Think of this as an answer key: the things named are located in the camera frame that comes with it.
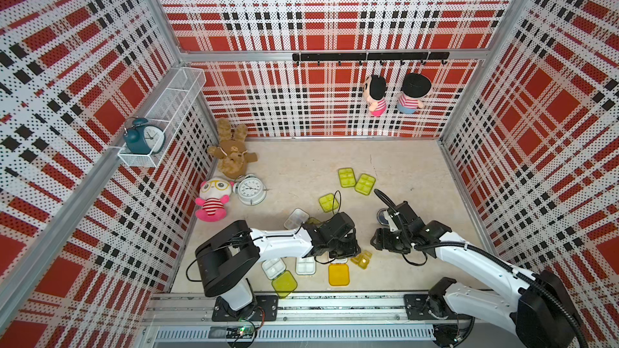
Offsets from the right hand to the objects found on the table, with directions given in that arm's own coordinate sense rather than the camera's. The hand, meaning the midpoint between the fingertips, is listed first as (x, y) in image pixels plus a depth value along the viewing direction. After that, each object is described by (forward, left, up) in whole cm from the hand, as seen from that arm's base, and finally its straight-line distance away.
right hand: (382, 243), depth 82 cm
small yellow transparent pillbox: (-4, +7, -3) cm, 9 cm away
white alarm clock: (+23, +51, -1) cm, 56 cm away
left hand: (-3, +7, 0) cm, 8 cm away
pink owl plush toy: (+19, +64, +2) cm, 66 cm away
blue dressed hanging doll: (+52, -16, +27) cm, 61 cm away
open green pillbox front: (-11, +34, -5) cm, 36 cm away
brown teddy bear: (+40, +61, +4) cm, 74 cm away
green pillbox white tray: (+28, +2, -5) cm, 29 cm away
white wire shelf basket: (+35, +73, +31) cm, 86 cm away
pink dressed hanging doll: (+51, -1, +26) cm, 57 cm away
